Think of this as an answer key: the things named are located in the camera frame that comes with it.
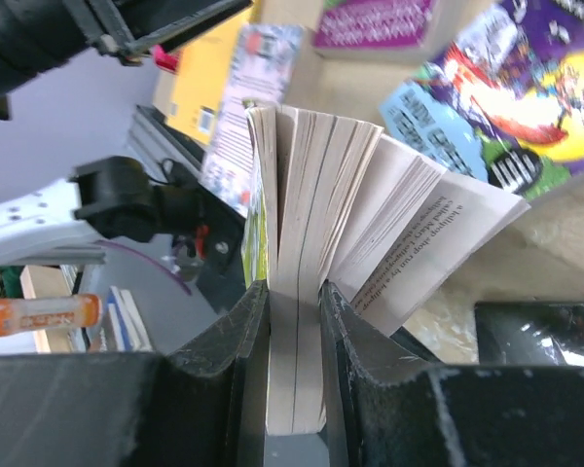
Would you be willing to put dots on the purple Treehouse paperback book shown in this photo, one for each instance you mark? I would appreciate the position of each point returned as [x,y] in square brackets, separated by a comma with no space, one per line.
[406,31]

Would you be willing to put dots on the yellow book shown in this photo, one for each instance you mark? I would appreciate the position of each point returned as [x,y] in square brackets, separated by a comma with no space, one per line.
[199,80]

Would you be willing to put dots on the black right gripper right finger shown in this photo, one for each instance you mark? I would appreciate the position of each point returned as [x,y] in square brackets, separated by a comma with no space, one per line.
[379,401]

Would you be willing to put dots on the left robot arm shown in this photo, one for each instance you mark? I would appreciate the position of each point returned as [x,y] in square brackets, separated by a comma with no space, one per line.
[114,196]

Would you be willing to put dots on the green cartoon paperback book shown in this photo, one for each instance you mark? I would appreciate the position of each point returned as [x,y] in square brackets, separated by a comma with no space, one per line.
[335,199]

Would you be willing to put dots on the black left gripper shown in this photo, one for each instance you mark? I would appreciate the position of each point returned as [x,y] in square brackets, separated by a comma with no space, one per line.
[39,36]

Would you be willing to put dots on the blue Treehouse paperback book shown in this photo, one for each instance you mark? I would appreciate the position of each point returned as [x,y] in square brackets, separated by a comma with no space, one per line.
[504,102]

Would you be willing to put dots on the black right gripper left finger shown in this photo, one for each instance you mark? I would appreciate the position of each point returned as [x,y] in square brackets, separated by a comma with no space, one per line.
[221,408]

